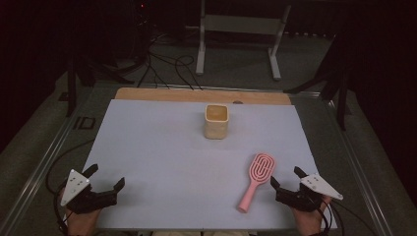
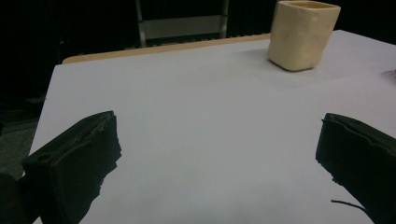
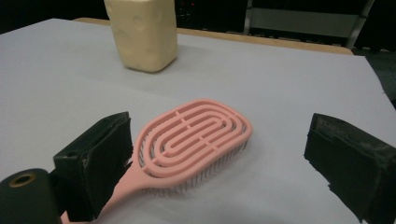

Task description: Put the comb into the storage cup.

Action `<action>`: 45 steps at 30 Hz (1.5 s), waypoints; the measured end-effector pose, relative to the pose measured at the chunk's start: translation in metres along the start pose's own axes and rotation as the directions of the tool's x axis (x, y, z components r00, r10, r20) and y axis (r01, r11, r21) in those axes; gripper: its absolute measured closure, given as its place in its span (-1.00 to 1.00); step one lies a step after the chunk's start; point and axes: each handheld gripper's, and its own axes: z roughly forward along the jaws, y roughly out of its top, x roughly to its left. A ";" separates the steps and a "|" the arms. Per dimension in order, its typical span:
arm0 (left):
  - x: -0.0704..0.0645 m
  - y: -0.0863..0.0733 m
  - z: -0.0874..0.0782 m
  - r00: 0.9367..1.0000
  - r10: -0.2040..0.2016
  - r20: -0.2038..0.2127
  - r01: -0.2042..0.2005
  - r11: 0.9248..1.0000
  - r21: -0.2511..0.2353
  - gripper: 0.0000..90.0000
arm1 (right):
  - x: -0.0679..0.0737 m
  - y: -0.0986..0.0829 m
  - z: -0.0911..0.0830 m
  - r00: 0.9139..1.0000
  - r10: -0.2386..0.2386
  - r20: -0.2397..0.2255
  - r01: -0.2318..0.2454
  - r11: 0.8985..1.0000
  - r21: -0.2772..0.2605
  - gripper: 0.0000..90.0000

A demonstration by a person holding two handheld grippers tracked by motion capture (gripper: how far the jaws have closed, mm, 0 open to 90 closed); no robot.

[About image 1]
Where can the white metal stand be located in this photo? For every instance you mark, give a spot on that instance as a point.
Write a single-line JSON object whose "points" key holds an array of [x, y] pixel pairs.
{"points": [[241, 24]]}

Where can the pink hairbrush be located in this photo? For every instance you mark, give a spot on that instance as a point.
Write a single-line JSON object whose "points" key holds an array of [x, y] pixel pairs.
{"points": [[260, 168]]}

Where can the black tripod stand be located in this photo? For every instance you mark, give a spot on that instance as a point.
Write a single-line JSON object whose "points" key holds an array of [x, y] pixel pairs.
{"points": [[71, 88], [342, 98]]}

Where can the white table sheet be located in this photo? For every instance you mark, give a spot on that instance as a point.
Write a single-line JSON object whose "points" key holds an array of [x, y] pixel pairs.
{"points": [[164, 164]]}

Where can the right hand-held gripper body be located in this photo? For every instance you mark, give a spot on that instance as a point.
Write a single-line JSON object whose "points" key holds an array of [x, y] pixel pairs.
{"points": [[303, 200]]}

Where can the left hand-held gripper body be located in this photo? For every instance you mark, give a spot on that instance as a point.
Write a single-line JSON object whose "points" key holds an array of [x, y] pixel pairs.
{"points": [[76, 187]]}

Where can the wooden table board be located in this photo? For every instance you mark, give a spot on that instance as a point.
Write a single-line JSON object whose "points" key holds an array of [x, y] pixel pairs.
{"points": [[170, 94]]}

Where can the person's left hand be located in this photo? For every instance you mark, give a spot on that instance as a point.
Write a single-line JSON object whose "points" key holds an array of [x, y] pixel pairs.
{"points": [[81, 224]]}

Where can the person's right hand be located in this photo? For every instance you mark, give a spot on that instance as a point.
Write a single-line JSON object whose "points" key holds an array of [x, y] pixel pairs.
{"points": [[309, 223]]}

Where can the beige square cup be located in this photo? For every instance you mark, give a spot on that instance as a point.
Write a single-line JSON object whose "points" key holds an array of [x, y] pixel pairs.
{"points": [[215, 129]]}

